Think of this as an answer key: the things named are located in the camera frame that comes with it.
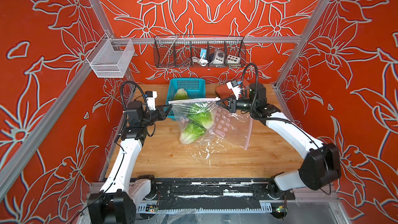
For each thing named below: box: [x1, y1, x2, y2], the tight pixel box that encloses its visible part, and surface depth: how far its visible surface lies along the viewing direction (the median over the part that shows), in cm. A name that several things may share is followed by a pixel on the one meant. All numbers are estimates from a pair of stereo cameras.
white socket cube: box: [226, 54, 241, 64], surface depth 96 cm
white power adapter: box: [209, 49, 225, 65], surface depth 93 cm
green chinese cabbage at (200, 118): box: [179, 103, 215, 145], surface depth 81 cm
